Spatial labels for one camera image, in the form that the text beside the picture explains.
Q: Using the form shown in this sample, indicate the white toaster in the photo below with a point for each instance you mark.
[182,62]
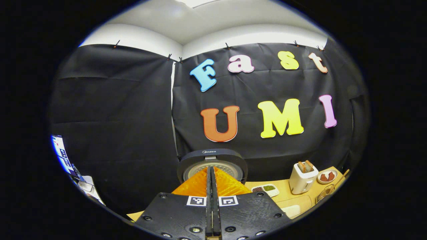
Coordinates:
[300,183]

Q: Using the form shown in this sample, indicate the brown meat piece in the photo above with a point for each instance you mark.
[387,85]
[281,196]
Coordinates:
[331,176]
[324,177]

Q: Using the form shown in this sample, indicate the dark grey rice cooker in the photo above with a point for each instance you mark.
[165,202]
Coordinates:
[230,158]

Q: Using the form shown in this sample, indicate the white round plate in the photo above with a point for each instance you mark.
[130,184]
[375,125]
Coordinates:
[326,182]

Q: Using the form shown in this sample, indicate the black backdrop cloth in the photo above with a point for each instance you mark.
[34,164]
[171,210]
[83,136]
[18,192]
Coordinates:
[133,110]

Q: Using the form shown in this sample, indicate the toast slice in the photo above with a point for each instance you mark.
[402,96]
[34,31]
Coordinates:
[309,165]
[301,166]

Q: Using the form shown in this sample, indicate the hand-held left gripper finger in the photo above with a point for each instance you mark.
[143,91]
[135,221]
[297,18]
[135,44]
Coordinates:
[215,206]
[209,206]

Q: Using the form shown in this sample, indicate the computer screen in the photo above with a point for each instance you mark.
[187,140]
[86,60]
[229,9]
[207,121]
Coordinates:
[61,153]

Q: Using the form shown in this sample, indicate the white divided bean tray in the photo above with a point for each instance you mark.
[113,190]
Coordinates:
[265,190]

